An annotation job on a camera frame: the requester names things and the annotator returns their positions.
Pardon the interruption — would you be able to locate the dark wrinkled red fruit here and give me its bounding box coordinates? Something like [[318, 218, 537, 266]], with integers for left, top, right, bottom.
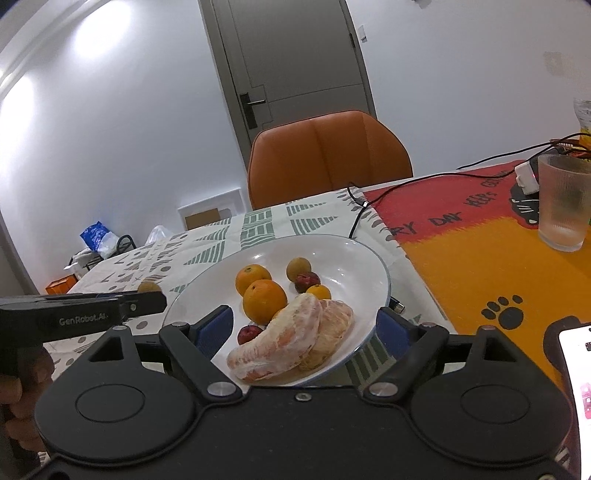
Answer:
[[238, 325, 263, 345]]

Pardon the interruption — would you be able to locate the large orange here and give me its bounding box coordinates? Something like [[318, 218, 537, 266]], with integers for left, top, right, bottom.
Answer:
[[242, 279, 287, 326], [235, 264, 273, 296]]

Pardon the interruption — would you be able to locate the peeled pomelo segment front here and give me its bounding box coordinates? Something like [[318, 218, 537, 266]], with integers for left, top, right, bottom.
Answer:
[[297, 300, 355, 371]]

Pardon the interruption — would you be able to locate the peeled pomelo segment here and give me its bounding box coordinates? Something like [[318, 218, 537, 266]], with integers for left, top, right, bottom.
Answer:
[[226, 293, 322, 382], [297, 300, 355, 371]]

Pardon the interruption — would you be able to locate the peeled pomelo segment back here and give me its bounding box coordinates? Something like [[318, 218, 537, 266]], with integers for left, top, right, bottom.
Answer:
[[226, 293, 322, 382]]

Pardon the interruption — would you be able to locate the small tangerine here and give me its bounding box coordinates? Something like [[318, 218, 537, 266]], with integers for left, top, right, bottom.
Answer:
[[307, 284, 332, 300]]

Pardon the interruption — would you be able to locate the small red apple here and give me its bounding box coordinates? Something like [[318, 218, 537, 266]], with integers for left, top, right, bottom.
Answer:
[[294, 272, 321, 293]]

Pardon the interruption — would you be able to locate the small green-brown fruit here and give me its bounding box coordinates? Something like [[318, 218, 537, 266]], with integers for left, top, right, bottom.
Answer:
[[287, 257, 311, 283]]

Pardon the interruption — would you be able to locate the person's left hand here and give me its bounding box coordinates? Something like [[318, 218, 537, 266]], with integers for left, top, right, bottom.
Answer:
[[1, 347, 54, 453]]

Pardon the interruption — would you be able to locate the orange paper bag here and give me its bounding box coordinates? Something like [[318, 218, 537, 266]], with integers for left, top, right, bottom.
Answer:
[[45, 275, 78, 295]]

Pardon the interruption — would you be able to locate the green-brown round fruit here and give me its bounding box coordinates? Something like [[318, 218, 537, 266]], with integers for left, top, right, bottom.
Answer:
[[137, 280, 161, 293]]

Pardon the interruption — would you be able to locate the black metal rack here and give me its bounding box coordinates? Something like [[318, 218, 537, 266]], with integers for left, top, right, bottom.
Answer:
[[64, 235, 136, 277]]

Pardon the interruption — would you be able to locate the patterned white tablecloth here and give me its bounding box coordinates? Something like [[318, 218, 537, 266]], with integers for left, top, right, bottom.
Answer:
[[72, 190, 453, 386]]

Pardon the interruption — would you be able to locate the white ceramic plate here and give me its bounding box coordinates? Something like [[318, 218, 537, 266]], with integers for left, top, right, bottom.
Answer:
[[164, 234, 391, 390]]

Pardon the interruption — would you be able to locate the blue plastic bag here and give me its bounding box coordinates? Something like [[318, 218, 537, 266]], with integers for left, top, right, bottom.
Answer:
[[80, 221, 119, 259]]

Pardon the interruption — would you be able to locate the clear plastic bag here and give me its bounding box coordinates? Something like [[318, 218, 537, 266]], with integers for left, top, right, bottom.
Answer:
[[145, 225, 173, 245]]

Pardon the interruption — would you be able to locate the red orange cartoon mat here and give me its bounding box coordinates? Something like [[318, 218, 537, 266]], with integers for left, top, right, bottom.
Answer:
[[365, 162, 590, 389]]

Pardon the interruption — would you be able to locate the smartphone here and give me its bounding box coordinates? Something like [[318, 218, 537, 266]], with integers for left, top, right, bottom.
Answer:
[[558, 325, 590, 479]]

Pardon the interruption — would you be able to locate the white power adapter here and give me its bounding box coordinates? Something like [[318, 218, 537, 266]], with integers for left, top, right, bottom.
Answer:
[[514, 159, 539, 195]]

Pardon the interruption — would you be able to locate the orange leather chair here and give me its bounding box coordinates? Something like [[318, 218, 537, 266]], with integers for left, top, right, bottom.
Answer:
[[247, 111, 413, 210]]

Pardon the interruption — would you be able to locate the frosted plastic cup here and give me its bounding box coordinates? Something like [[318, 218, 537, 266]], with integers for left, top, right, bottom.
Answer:
[[538, 154, 590, 252]]

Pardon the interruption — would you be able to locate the grey door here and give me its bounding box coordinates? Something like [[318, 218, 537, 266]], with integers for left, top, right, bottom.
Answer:
[[199, 0, 376, 159]]

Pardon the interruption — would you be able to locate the black cable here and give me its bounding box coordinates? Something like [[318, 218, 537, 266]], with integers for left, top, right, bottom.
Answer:
[[345, 132, 591, 241]]

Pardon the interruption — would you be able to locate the black door handle lock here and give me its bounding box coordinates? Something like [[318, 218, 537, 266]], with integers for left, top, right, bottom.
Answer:
[[239, 93, 266, 130]]

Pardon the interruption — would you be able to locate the white light switch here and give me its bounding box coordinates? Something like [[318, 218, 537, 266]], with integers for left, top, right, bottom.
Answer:
[[358, 25, 368, 43]]

